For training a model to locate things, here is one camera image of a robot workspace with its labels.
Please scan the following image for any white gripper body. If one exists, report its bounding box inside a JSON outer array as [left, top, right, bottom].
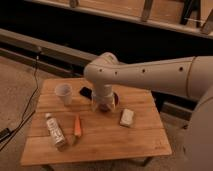
[[91, 91, 116, 112]]

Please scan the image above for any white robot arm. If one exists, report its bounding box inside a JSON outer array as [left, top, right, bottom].
[[84, 52, 213, 171]]

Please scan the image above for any white sponge block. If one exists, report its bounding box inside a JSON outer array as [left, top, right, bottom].
[[120, 109, 134, 127]]

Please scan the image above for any translucent plastic cup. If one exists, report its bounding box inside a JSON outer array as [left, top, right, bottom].
[[54, 84, 72, 106]]

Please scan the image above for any orange carrot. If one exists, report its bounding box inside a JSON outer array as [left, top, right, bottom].
[[74, 115, 82, 137]]

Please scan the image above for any wooden slatted table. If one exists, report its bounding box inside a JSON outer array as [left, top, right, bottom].
[[21, 78, 172, 166]]

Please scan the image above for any white labelled bottle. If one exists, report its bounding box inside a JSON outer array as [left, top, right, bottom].
[[45, 113, 66, 149]]

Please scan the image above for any purple bowl with handle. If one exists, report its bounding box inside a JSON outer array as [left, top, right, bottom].
[[79, 87, 119, 106]]

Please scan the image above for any black cable on floor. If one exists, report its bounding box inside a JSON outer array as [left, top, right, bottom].
[[0, 51, 42, 152]]

